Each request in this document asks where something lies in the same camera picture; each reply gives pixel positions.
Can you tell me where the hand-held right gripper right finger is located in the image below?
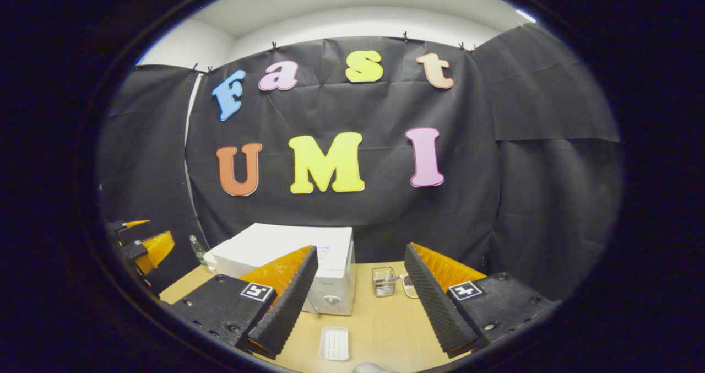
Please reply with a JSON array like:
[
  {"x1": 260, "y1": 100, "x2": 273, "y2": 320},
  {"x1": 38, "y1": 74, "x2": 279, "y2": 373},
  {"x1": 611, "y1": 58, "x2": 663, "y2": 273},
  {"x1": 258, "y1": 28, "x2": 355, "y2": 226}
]
[{"x1": 404, "y1": 242, "x2": 563, "y2": 359}]

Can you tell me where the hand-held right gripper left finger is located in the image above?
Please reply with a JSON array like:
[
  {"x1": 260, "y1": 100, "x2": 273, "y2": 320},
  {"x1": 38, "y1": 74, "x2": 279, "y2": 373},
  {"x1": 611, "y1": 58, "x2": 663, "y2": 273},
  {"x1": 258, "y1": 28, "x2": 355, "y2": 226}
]
[{"x1": 160, "y1": 245, "x2": 319, "y2": 360}]

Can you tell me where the white microwave oven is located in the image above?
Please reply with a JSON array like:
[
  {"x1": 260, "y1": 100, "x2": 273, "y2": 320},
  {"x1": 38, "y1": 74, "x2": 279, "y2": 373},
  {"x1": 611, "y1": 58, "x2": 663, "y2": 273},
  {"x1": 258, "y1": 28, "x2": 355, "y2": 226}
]
[{"x1": 211, "y1": 223, "x2": 357, "y2": 316}]

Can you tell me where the metal mesh basket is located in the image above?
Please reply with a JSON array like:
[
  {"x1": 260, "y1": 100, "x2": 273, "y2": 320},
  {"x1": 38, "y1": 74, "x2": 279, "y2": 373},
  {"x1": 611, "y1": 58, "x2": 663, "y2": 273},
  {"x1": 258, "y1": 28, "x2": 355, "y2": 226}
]
[{"x1": 372, "y1": 266, "x2": 397, "y2": 298}]

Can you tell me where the white rectangular tray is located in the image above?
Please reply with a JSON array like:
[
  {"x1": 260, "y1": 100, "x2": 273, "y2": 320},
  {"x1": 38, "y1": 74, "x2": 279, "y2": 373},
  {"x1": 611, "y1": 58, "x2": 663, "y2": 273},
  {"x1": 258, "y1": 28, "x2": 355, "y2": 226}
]
[{"x1": 319, "y1": 326, "x2": 350, "y2": 361}]

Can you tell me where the black backdrop cloth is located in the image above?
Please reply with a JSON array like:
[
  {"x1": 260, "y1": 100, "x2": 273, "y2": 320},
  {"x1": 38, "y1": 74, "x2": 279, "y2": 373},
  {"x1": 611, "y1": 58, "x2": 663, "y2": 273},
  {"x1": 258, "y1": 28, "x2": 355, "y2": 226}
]
[{"x1": 98, "y1": 23, "x2": 624, "y2": 302}]

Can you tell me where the row of black cloth clips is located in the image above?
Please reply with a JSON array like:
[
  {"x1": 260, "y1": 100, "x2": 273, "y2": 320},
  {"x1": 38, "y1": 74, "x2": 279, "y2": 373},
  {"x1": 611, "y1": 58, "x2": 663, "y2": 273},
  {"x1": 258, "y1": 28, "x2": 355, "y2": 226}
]
[{"x1": 190, "y1": 30, "x2": 479, "y2": 76}]

